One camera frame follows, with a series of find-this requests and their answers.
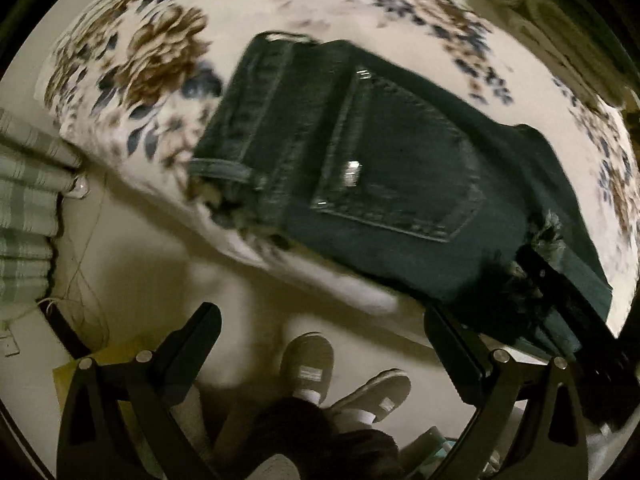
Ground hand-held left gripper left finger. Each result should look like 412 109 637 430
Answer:
56 302 223 480

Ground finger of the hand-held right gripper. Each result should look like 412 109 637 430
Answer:
516 246 623 358

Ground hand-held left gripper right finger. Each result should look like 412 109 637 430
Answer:
422 304 591 480

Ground dark denim pants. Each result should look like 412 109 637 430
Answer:
187 31 616 358

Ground person's grey shoe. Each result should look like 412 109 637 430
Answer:
279 332 335 404
330 368 412 424

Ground teal and white box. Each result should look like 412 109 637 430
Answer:
400 426 502 480

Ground person's dark trouser legs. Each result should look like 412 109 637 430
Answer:
214 394 402 480

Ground clear plastic curtain hook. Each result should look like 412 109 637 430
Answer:
69 172 92 200

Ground striped green curtain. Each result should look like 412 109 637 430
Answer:
0 106 84 322

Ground floral bed sheet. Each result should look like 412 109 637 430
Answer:
37 0 640 338

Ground thin cable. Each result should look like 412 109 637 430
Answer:
34 170 112 356

